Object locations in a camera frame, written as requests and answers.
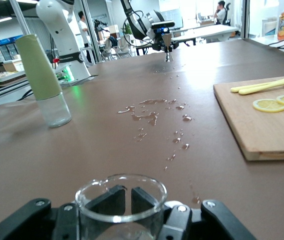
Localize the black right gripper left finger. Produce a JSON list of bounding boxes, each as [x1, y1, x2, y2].
[[0, 184, 127, 240]]

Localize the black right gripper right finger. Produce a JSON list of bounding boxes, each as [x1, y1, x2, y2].
[[131, 186, 257, 240]]

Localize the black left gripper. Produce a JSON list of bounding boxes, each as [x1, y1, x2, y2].
[[153, 26, 180, 52]]

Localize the small clear glass beaker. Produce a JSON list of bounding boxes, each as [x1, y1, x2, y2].
[[75, 173, 168, 240]]

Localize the long white table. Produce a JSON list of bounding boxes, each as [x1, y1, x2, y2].
[[171, 23, 240, 44]]

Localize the brown table cover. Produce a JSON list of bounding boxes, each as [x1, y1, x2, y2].
[[0, 38, 284, 240]]

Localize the seated person in white shirt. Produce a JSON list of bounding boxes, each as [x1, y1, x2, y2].
[[213, 0, 229, 25]]

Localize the black office chair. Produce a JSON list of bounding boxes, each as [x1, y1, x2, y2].
[[225, 2, 233, 26]]

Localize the spilled water drops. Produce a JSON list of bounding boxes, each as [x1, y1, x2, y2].
[[117, 62, 202, 205]]

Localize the standing person in white shirt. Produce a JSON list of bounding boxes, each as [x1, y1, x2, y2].
[[77, 10, 92, 49]]

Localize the yellow plastic knife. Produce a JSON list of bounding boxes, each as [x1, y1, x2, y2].
[[230, 75, 284, 94]]

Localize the yellow plastic fork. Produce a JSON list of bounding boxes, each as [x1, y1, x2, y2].
[[238, 77, 284, 96]]

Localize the wooden cutting board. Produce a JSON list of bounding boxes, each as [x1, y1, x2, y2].
[[213, 74, 284, 162]]

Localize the green bottle with glass base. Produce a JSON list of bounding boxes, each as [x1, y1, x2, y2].
[[15, 34, 72, 129]]

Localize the blue drinks fridge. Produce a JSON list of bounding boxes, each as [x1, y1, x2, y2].
[[0, 34, 24, 61]]

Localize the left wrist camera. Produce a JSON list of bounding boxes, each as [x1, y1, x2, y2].
[[151, 20, 176, 35]]

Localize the aluminium frame post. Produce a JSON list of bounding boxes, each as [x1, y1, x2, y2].
[[8, 0, 32, 41]]

